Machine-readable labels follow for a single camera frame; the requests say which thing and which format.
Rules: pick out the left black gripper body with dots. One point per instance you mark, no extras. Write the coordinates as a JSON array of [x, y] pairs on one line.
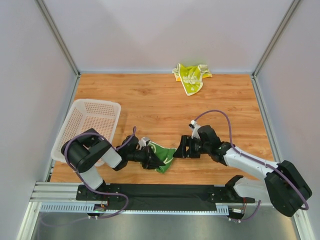
[[147, 157]]

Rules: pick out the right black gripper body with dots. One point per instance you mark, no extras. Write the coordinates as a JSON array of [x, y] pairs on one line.
[[187, 146]]

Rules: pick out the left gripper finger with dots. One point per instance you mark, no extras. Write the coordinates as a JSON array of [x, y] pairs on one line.
[[152, 154], [154, 163]]

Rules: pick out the green frog pattern towel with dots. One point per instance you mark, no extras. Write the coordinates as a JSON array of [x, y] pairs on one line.
[[165, 155]]

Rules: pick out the yellow green towel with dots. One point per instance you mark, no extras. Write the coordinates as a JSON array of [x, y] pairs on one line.
[[191, 77]]

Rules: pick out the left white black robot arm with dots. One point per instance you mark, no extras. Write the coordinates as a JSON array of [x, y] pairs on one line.
[[84, 150]]

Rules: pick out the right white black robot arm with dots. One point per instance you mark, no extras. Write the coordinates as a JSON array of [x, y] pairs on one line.
[[279, 184]]

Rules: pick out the white plastic basket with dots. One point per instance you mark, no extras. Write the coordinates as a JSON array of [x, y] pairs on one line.
[[83, 115]]

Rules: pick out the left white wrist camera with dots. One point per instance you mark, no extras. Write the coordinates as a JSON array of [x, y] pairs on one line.
[[144, 141]]

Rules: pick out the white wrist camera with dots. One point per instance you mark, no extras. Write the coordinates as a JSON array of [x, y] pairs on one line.
[[144, 141], [194, 126]]

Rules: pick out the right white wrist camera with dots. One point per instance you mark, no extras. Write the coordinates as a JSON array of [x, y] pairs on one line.
[[194, 126]]

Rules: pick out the slotted grey cable duct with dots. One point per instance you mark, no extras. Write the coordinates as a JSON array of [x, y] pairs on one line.
[[89, 208]]

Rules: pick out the aluminium front rail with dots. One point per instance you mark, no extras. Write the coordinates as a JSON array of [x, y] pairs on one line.
[[63, 191]]

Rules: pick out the right aluminium frame post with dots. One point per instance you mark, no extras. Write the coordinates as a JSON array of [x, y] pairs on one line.
[[276, 36]]

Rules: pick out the aluminium frame post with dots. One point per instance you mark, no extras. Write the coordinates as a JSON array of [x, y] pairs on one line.
[[276, 36], [57, 35]]

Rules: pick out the left aluminium frame post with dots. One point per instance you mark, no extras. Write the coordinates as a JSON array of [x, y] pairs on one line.
[[57, 35]]

